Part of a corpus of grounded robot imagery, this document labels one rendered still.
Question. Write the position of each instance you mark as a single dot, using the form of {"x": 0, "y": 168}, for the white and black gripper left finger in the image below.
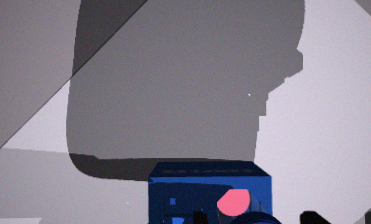
{"x": 199, "y": 217}

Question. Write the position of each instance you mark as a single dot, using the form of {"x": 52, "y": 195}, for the blue tube rack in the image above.
{"x": 175, "y": 189}

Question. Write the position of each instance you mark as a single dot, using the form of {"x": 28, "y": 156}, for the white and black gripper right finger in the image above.
{"x": 312, "y": 217}

